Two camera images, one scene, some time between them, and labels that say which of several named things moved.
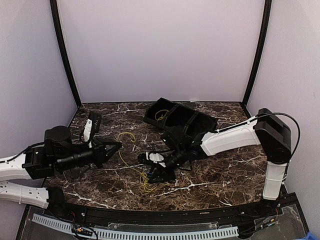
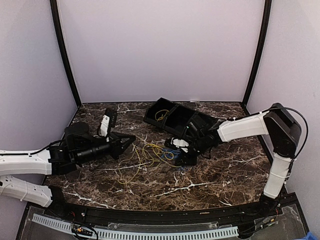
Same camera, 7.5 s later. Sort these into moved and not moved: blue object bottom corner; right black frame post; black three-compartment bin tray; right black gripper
Moved: right black gripper
Not moved: blue object bottom corner; black three-compartment bin tray; right black frame post
